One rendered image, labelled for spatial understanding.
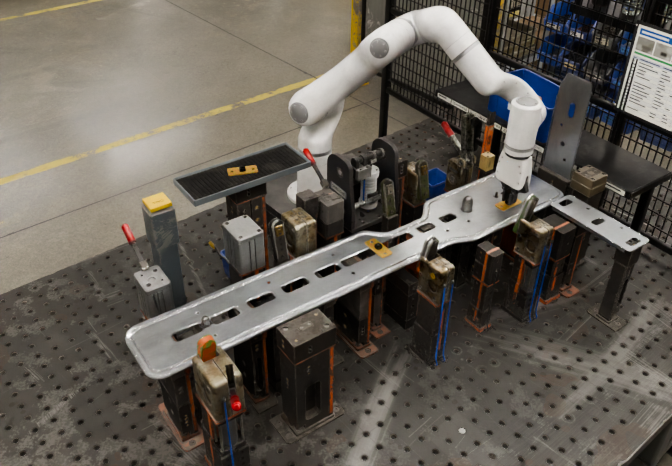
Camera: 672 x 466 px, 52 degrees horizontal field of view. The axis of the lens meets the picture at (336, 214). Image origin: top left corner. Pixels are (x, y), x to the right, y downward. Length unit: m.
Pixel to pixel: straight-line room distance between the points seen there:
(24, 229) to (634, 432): 3.10
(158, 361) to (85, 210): 2.46
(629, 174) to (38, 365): 1.88
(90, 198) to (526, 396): 2.84
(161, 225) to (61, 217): 2.18
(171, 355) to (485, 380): 0.88
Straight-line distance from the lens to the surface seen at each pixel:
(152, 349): 1.68
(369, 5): 5.01
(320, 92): 2.22
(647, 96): 2.45
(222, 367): 1.53
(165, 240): 1.91
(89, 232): 3.85
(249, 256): 1.82
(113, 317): 2.24
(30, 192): 4.31
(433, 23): 1.99
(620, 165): 2.43
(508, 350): 2.11
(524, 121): 1.99
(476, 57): 1.98
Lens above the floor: 2.18
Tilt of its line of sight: 35 degrees down
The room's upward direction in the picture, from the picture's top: 1 degrees clockwise
